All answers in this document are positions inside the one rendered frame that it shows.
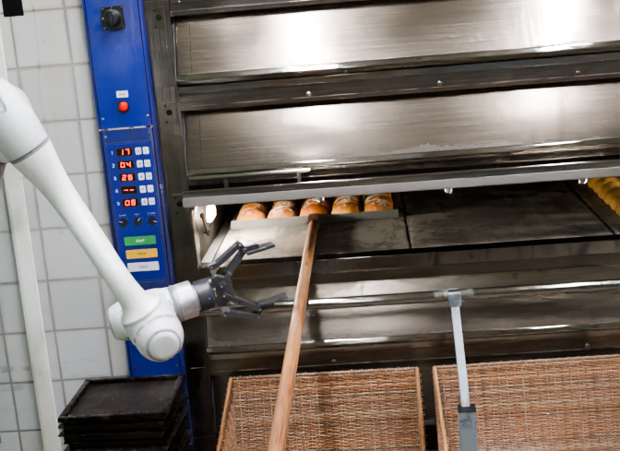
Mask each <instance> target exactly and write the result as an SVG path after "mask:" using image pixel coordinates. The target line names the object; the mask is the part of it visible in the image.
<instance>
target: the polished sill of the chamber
mask: <svg viewBox="0 0 620 451"><path fill-rule="evenodd" d="M615 253H620V234H612V235H598V236H585V237H571V238H557V239H544V240H530V241H516V242H503V243H477V244H463V245H450V246H437V247H423V248H409V249H396V250H382V251H368V252H355V253H341V254H327V255H314V257H313V264H312V270H311V274H314V273H328V272H341V271H354V270H368V269H382V268H396V267H423V266H437V265H451V264H465V263H478V262H492V261H506V260H520V259H533V258H547V257H561V256H575V255H602V254H615ZM302 259H303V256H302V255H301V256H288V257H274V258H260V259H247V260H241V261H240V263H239V264H238V266H237V267H236V269H235V270H234V272H233V273H232V275H231V277H230V279H244V278H258V277H272V276H286V275H299V274H300V269H301V264H302ZM230 262H231V261H226V262H225V263H223V264H222V265H221V266H220V267H219V269H218V270H217V271H216V273H218V274H221V273H222V272H223V270H224V269H225V268H226V267H227V266H228V265H229V264H230ZM208 263H210V262H207V263H201V264H200V266H199V268H198V274H199V279H203V278H207V277H209V276H210V275H211V272H210V270H209V268H208Z"/></svg>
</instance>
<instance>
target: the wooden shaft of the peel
mask: <svg viewBox="0 0 620 451"><path fill-rule="evenodd" d="M317 226H318V223H317V222H316V221H315V220H311V221H310V222H309V224H308V229H307V234H306V239H305V245H304V254H303V259H302V264H301V269H300V274H299V279H298V284H297V290H296V294H295V300H294V305H293V310H292V320H291V324H290V329H289V335H288V339H287V345H286V350H285V355H284V360H283V365H282V370H281V376H280V384H279V390H278V395H277V400H276V405H275V410H274V415H273V421H272V425H271V431H270V436H269V440H268V450H267V451H285V447H286V441H287V434H288V428H289V421H290V416H291V409H292V397H293V390H294V384H295V377H296V372H297V365H298V359H299V352H300V346H301V339H302V334H303V327H304V315H305V308H306V302H307V295H308V290H309V283H310V277H311V270H312V264H313V257H314V251H315V245H316V233H317Z"/></svg>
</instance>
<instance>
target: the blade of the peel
mask: <svg viewBox="0 0 620 451"><path fill-rule="evenodd" d="M332 200H333V198H331V207H330V212H329V213H330V214H323V215H319V218H320V221H319V223H326V222H339V221H352V220H376V219H389V218H399V208H398V204H397V200H396V196H395V194H392V195H391V200H392V201H393V208H394V209H387V210H374V211H363V209H364V204H363V197H362V200H361V204H362V209H361V212H348V213H335V214H331V211H332V206H333V205H332ZM240 210H241V208H240V209H239V211H238V212H237V213H236V215H235V216H234V217H233V219H232V220H231V227H232V230H236V229H249V228H262V227H275V226H287V225H300V224H308V217H309V216H300V213H299V215H298V216H297V217H284V218H272V219H268V217H267V218H266V219H259V220H237V216H238V215H239V212H240Z"/></svg>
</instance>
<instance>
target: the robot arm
mask: <svg viewBox="0 0 620 451"><path fill-rule="evenodd" d="M7 163H11V164H12V165H13V166H14V167H15V168H16V169H17V170H18V171H20V172H21V173H22V174H23V175H24V176H25V177H26V178H27V179H28V180H29V181H30V182H31V183H32V184H33V185H34V186H35V187H36V188H37V189H38V190H39V191H40V192H41V193H42V194H43V195H44V196H45V197H46V199H47V200H48V201H49V202H50V203H51V205H52V206H53V207H54V209H55V210H56V211H57V213H58V214H59V216H60V217H61V218H62V220H63V221H64V223H65V224H66V226H67V227H68V229H69V230H70V231H71V232H72V234H73V235H74V237H75V238H76V239H77V241H78V243H79V244H80V246H81V247H82V249H83V250H84V251H85V253H86V254H87V256H88V257H89V259H90V260H91V262H92V263H93V265H94V266H95V267H96V268H97V269H98V271H99V272H100V274H101V276H102V277H103V279H104V280H105V282H106V283H107V285H108V286H109V288H110V289H111V291H112V292H113V294H114V296H115V298H116V299H117V301H118V302H117V303H115V304H114V305H112V306H111V307H110V308H109V309H108V312H107V319H108V324H109V328H110V330H111V332H112V334H113V336H114V338H115V339H118V340H131V341H132V343H133V344H134V345H135V346H136V347H137V349H138V351H139V352H140V353H141V354H142V355H143V356H144V357H145V358H147V359H149V360H151V361H154V362H166V361H168V360H169V359H171V358H172V357H173V356H174V355H175V354H177V353H178V352H179V351H180V349H181V348H182V347H183V343H184V330H183V327H182V325H181V322H183V321H185V320H188V319H191V318H194V317H197V316H199V310H200V311H201V312H204V311H207V310H209V309H212V308H215V307H217V306H220V307H221V315H222V317H229V316H237V317H244V318H252V319H261V318H262V316H261V313H262V311H263V310H266V309H268V308H271V307H273V306H275V305H274V303H277V302H280V301H283V300H286V299H288V295H287V294H286V293H285V292H283V293H280V294H277V295H274V296H271V297H268V298H266V299H263V300H260V301H258V303H253V302H250V301H248V300H246V299H243V298H241V297H238V296H236V295H234V293H235V291H234V288H233V282H232V280H231V279H230V277H231V275H232V273H233V272H234V270H235V269H236V267H237V266H238V264H239V263H240V261H241V260H242V258H243V257H244V255H245V254H247V255H253V254H256V253H259V252H262V251H265V250H268V249H270V248H273V247H275V244H274V243H273V242H268V243H263V244H258V243H251V244H249V245H243V244H242V243H241V242H240V241H239V240H237V241H236V242H234V243H233V244H232V245H231V246H230V247H229V248H228V249H227V250H226V251H225V252H224V253H222V254H221V255H220V256H219V257H218V258H217V259H216V260H214V261H212V262H210V263H208V268H209V270H210V272H211V275H210V276H209V277H207V278H203V279H199V280H196V281H193V282H192V285H191V284H190V282H189V281H188V280H187V281H184V282H181V283H177V284H174V285H171V286H169V287H166V288H161V289H151V290H147V291H144V290H143V289H142V288H141V287H140V286H139V285H138V283H137V282H136V281H135V279H134V278H133V277H132V275H131V274H130V273H129V271H128V270H127V268H126V267H125V265H124V263H123V262H122V260H121V259H120V257H119V256H118V254H117V253H116V252H115V250H114V249H113V247H112V245H111V244H110V242H109V241H108V239H107V237H106V236H105V234H104V233H103V231H102V230H101V227H100V226H99V224H98V223H97V221H96V220H95V219H94V218H93V216H92V214H91V213H90V211H89V209H88V208H87V206H86V205H85V203H84V202H83V200H82V199H81V197H80V196H79V194H78V192H77V190H76V189H75V187H74V185H72V183H71V181H70V180H69V178H68V176H67V174H66V172H65V170H64V168H63V166H62V164H61V162H60V160H59V158H58V156H57V154H56V152H55V150H54V146H53V144H52V142H51V140H50V138H49V137H48V136H47V134H46V132H45V131H44V129H43V127H42V124H41V122H40V120H39V119H38V117H37V116H36V114H35V112H34V111H33V109H32V107H31V105H30V101H29V99H28V97H27V96H26V94H25V93H24V92H23V91H22V90H21V89H19V88H18V87H16V86H14V85H12V84H10V83H9V82H8V81H6V80H5V79H3V78H1V77H0V185H1V182H2V179H3V175H4V172H5V168H6V164H7ZM235 252H237V253H236V254H235V256H234V257H233V259H232V261H231V262H230V264H229V265H228V266H227V267H226V268H225V269H224V270H223V272H222V273H221V274H218V273H216V271H217V270H218V269H219V267H220V266H221V265H222V264H223V263H225V262H226V261H227V260H228V259H229V258H230V257H231V256H232V255H233V254H234V253H235ZM229 301H231V302H233V303H239V304H241V305H243V306H245V307H248V308H250V309H253V310H256V311H255V312H253V311H246V310H238V309H230V308H229V307H225V305H226V304H227V303H228V302H229Z"/></svg>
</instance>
